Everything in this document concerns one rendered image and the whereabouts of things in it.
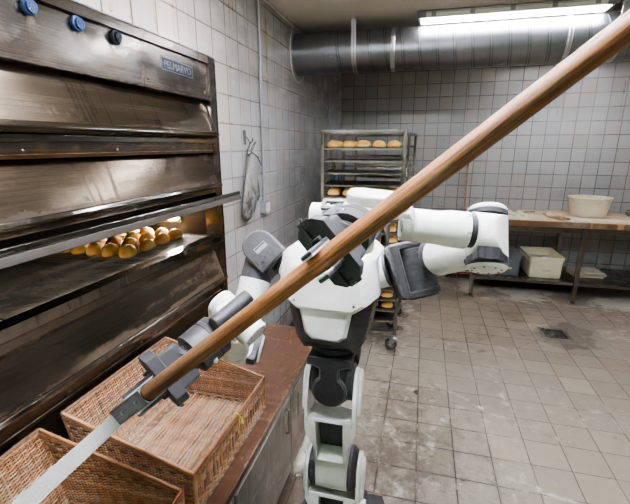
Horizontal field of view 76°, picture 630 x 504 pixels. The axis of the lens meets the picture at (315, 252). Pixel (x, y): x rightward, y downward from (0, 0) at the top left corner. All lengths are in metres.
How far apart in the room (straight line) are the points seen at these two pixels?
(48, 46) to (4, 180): 0.43
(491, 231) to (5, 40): 1.31
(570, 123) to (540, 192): 0.83
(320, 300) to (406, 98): 4.64
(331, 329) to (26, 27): 1.19
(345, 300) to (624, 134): 5.15
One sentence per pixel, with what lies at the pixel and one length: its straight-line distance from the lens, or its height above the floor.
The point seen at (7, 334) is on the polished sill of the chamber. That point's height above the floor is 1.16.
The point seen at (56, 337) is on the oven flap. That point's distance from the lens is 1.57.
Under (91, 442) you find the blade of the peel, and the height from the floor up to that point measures 1.17.
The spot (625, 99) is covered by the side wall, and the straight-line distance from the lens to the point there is 5.93.
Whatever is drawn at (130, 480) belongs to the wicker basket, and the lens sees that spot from 1.44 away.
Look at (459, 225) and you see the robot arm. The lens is 0.80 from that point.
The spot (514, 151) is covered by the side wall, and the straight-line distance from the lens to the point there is 5.61.
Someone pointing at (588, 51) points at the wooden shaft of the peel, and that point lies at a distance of 0.58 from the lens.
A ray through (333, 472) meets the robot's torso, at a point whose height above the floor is 0.66.
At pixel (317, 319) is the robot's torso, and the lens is 1.11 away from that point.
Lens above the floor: 1.67
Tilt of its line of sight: 15 degrees down
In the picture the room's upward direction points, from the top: straight up
